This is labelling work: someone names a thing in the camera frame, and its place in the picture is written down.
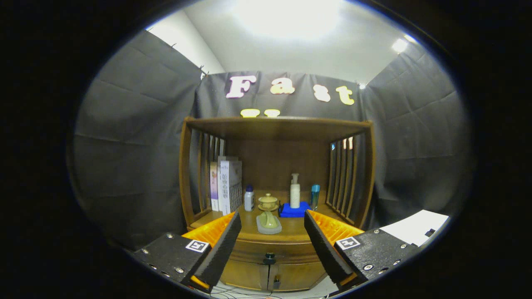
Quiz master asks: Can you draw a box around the blue folded cloth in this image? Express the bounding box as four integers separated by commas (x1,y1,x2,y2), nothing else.
278,201,312,218

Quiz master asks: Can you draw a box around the large ceiling light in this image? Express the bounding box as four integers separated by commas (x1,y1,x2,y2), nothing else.
233,0,341,40

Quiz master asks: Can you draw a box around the yellow lidded teacup with saucer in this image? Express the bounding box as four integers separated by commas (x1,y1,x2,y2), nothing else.
258,193,279,211

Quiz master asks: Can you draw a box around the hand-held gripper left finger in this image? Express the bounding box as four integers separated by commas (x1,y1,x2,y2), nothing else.
131,210,242,293

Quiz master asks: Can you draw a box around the white pump bottle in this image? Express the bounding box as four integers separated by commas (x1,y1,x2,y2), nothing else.
290,173,301,209

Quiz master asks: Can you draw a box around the wooden drawer with black knob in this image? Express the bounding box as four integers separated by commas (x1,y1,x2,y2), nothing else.
231,240,320,265

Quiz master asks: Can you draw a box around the thick white book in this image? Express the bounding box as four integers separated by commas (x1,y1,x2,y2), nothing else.
217,156,243,216

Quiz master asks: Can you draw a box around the white drawer cabinet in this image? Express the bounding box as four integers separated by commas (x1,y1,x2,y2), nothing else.
379,210,450,248

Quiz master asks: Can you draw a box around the wooden countertop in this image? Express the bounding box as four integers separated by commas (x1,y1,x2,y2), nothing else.
189,190,358,243

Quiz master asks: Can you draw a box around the thin purple book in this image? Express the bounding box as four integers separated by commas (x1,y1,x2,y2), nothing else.
210,161,220,211

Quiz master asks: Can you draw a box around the brown wooden cabinet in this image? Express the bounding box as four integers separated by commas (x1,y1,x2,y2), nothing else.
179,116,377,292

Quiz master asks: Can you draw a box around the wooden cabinet door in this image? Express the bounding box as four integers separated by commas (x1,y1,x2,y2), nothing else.
220,260,271,291
268,261,327,291

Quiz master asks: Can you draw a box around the black floor cable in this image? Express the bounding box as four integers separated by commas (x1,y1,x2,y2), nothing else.
212,284,333,299

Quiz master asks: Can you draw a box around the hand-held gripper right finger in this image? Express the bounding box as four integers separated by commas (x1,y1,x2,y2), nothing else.
303,209,420,291

